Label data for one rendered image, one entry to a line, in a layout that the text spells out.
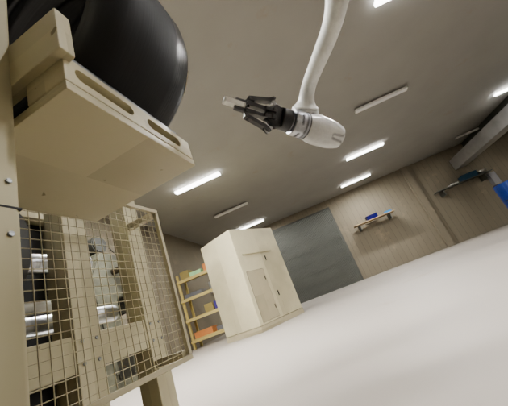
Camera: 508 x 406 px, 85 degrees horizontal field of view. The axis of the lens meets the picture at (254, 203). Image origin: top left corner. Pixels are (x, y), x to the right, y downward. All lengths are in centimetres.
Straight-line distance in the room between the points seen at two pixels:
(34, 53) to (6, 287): 37
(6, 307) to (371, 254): 1241
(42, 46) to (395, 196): 1306
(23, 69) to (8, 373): 45
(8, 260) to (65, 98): 26
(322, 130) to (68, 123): 72
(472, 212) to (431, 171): 217
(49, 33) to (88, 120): 14
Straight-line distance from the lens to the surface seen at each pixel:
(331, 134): 102
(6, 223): 48
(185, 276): 888
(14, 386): 44
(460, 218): 1376
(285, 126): 96
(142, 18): 81
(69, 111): 58
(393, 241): 1284
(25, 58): 64
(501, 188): 654
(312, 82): 113
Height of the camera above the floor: 39
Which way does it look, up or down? 20 degrees up
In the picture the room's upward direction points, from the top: 21 degrees counter-clockwise
